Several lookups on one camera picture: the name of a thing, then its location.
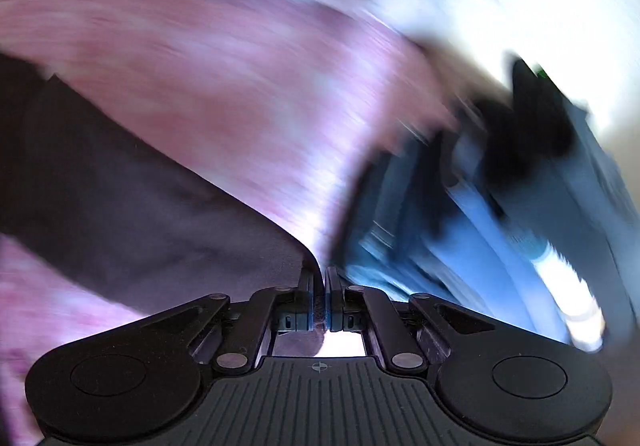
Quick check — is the dark brown garment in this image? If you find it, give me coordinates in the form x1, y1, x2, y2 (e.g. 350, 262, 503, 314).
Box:
1, 56, 321, 314

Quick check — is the blue folded clothes pile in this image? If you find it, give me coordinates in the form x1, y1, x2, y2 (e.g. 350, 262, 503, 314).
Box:
332, 59, 639, 352

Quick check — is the pink floral blanket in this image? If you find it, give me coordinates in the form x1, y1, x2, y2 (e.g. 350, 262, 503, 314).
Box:
1, 0, 452, 445

